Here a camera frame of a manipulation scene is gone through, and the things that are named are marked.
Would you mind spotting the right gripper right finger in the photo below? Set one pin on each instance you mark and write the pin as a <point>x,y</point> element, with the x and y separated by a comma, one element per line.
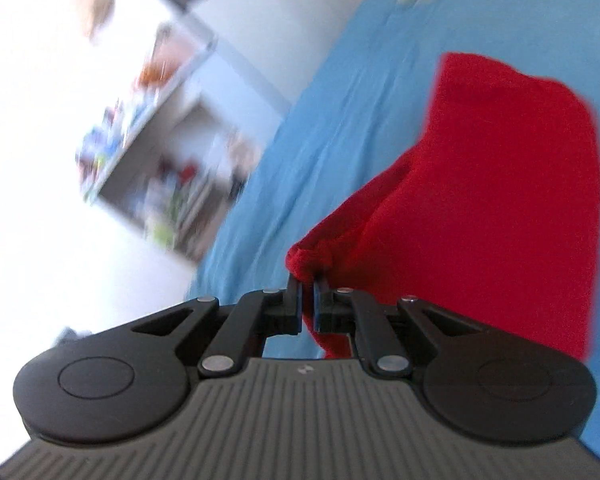
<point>345,311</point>

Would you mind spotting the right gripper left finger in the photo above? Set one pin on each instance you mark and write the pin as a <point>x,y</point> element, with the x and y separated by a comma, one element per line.
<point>257,316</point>

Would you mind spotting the red knit sweater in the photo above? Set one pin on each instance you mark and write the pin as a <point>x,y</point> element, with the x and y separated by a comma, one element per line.
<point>493,214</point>

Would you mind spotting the white shelf unit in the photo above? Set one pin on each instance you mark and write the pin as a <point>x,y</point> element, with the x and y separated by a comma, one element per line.
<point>184,113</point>

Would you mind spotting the blue bed cover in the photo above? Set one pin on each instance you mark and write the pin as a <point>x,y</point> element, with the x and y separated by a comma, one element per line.
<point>366,106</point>

